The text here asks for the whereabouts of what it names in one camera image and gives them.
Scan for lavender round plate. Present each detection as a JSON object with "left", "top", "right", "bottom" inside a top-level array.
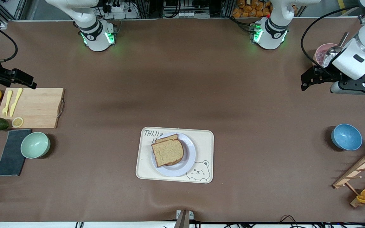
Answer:
[{"left": 151, "top": 132, "right": 196, "bottom": 177}]

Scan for plain brown bread slice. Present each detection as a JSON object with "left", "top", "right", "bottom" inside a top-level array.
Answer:
[{"left": 151, "top": 139, "right": 184, "bottom": 168}]

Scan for pink bowl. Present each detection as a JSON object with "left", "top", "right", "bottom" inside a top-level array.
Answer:
[{"left": 315, "top": 43, "right": 340, "bottom": 67}]

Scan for yellow plastic fork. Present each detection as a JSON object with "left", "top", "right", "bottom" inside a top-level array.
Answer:
[{"left": 2, "top": 90, "right": 13, "bottom": 117}]

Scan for metal scoop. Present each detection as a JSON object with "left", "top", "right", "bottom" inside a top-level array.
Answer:
[{"left": 323, "top": 32, "right": 349, "bottom": 67}]

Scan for yellow plastic knife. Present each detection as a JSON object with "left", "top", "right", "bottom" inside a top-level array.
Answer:
[{"left": 10, "top": 88, "right": 23, "bottom": 117}]

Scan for wooden cutting board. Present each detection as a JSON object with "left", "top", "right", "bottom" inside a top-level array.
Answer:
[{"left": 0, "top": 88, "right": 66, "bottom": 129}]

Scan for blue bowl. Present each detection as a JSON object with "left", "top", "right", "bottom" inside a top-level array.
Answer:
[{"left": 331, "top": 123, "right": 363, "bottom": 151}]

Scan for mint green bowl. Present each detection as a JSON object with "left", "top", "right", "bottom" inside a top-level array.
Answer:
[{"left": 21, "top": 132, "right": 51, "bottom": 159}]

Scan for dark grey cloth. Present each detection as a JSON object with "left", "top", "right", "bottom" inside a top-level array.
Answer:
[{"left": 0, "top": 129, "right": 32, "bottom": 176}]

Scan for orange snack bags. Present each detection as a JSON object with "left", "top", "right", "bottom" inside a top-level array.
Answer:
[{"left": 232, "top": 0, "right": 272, "bottom": 18}]

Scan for wooden cup rack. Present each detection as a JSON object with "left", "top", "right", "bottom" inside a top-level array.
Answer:
[{"left": 332, "top": 146, "right": 365, "bottom": 208}]

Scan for white power strip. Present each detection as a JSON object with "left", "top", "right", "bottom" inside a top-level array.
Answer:
[{"left": 102, "top": 0, "right": 138, "bottom": 19}]

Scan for cream bear print tray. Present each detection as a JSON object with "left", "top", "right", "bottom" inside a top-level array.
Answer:
[{"left": 136, "top": 127, "right": 215, "bottom": 184}]

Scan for brown bread slice under egg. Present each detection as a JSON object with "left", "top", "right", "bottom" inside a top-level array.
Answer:
[{"left": 155, "top": 134, "right": 183, "bottom": 166}]

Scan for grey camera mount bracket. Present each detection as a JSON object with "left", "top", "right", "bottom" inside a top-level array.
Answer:
[{"left": 174, "top": 210, "right": 194, "bottom": 228}]

